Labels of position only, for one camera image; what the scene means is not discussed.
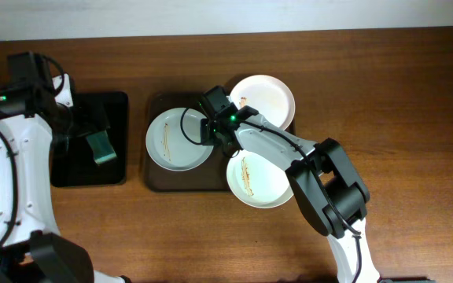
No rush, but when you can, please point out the green scrub sponge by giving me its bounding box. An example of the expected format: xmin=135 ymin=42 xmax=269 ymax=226
xmin=86 ymin=130 xmax=117 ymax=166

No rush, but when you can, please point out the light blue plate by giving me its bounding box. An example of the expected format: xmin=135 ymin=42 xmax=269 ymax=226
xmin=145 ymin=108 xmax=214 ymax=171

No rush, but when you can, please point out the white plate bottom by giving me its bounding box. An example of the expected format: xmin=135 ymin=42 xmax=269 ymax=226
xmin=226 ymin=150 xmax=293 ymax=208

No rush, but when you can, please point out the white plate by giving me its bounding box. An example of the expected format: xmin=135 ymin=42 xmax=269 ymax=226
xmin=226 ymin=150 xmax=293 ymax=208
xmin=230 ymin=75 xmax=296 ymax=130

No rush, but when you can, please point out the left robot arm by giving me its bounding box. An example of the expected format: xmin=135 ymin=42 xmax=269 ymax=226
xmin=0 ymin=51 xmax=128 ymax=283

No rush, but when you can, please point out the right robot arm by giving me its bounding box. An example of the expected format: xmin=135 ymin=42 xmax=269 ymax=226
xmin=199 ymin=86 xmax=381 ymax=282

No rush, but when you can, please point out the black plastic tray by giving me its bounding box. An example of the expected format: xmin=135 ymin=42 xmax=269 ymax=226
xmin=50 ymin=91 xmax=129 ymax=188

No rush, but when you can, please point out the brown serving tray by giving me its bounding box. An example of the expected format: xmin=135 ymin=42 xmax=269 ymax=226
xmin=144 ymin=90 xmax=298 ymax=193

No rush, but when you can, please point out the white plate top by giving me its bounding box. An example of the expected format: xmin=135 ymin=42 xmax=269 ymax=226
xmin=230 ymin=75 xmax=296 ymax=130

